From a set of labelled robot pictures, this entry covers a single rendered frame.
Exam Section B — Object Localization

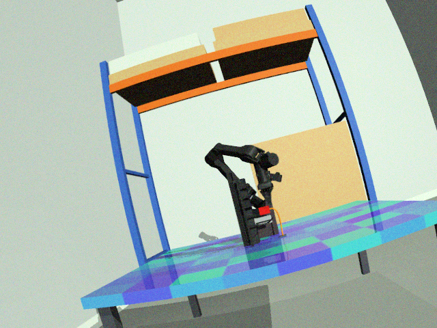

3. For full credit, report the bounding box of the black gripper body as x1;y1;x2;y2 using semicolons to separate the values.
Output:
256;169;274;191

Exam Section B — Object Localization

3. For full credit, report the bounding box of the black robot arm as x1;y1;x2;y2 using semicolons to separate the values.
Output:
205;143;282;208

